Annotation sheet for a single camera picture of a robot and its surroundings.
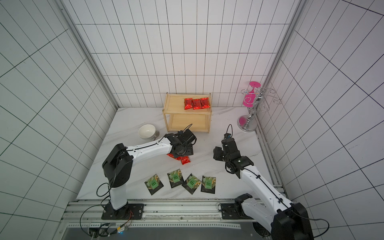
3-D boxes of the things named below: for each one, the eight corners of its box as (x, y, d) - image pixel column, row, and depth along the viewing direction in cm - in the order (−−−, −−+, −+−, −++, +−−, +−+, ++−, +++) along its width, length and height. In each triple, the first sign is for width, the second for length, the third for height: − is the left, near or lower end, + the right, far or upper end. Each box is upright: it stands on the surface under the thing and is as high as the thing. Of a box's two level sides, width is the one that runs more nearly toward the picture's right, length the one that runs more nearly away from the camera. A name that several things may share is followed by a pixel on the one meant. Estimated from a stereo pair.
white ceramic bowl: (138, 139, 101) (136, 136, 98) (141, 127, 108) (140, 124, 105) (154, 139, 101) (153, 136, 98) (156, 127, 108) (155, 124, 105)
